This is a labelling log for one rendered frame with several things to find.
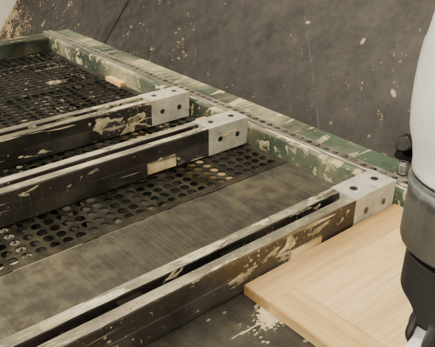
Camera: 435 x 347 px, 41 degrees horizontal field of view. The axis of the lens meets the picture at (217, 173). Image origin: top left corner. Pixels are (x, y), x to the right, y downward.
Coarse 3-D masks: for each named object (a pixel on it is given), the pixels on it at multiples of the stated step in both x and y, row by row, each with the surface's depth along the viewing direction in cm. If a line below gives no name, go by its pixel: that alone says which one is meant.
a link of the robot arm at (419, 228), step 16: (416, 192) 37; (432, 192) 36; (416, 208) 37; (432, 208) 36; (416, 224) 38; (432, 224) 36; (416, 240) 38; (432, 240) 37; (416, 256) 38; (432, 256) 37
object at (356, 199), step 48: (336, 192) 107; (384, 192) 111; (240, 240) 93; (288, 240) 95; (144, 288) 82; (192, 288) 83; (240, 288) 91; (48, 336) 74; (96, 336) 74; (144, 336) 80
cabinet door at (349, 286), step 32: (384, 224) 108; (320, 256) 98; (352, 256) 99; (384, 256) 99; (256, 288) 90; (288, 288) 90; (320, 288) 91; (352, 288) 91; (384, 288) 91; (288, 320) 85; (320, 320) 84; (352, 320) 84; (384, 320) 85
